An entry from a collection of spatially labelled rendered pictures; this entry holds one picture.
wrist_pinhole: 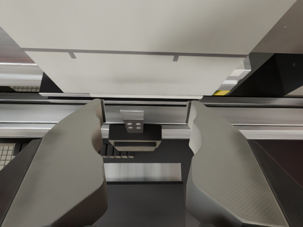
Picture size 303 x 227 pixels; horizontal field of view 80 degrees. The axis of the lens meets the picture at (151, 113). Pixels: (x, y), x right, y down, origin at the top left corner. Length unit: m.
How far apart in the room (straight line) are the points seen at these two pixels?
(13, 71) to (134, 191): 0.21
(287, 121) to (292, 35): 0.28
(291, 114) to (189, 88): 0.45
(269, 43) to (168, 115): 0.26
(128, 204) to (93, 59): 0.15
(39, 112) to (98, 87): 0.35
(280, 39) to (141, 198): 0.34
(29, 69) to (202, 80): 0.21
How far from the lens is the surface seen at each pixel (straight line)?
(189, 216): 0.76
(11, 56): 0.28
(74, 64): 0.18
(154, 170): 0.22
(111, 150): 0.60
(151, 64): 0.17
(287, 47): 0.43
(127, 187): 0.21
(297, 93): 0.66
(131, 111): 0.27
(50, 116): 0.53
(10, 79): 0.32
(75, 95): 0.25
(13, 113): 0.58
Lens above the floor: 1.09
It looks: 18 degrees down
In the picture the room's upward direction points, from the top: 180 degrees clockwise
